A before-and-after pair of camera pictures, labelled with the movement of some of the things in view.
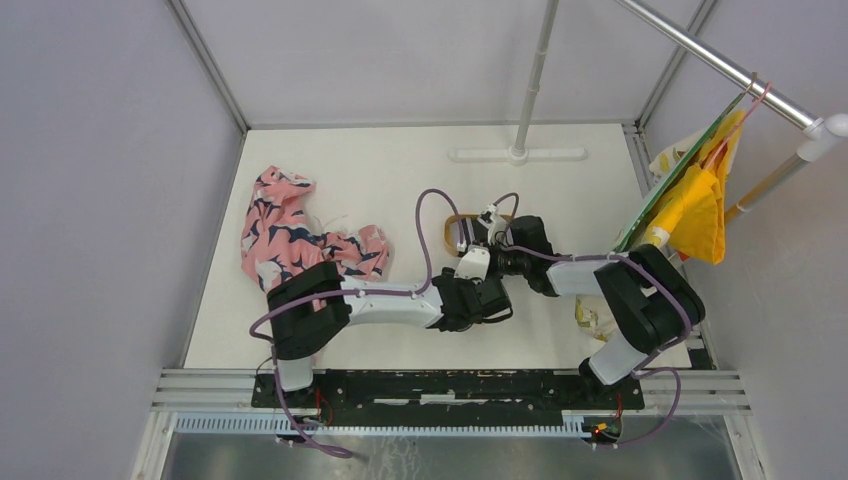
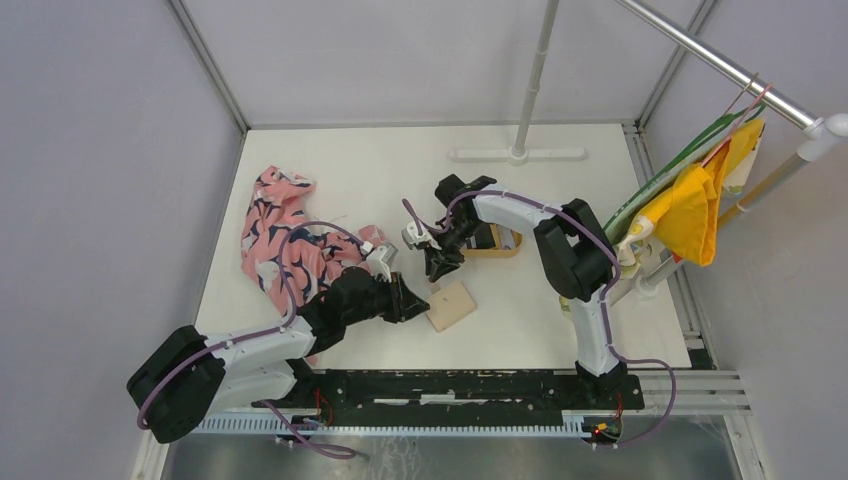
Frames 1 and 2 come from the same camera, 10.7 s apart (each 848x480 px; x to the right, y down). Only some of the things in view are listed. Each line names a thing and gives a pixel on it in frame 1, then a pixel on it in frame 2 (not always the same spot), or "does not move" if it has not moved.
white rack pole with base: (519, 154) does not move
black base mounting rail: (450, 393) does not move
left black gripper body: (449, 272) to (379, 301)
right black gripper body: (508, 262) to (450, 241)
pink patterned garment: (280, 244) does not move
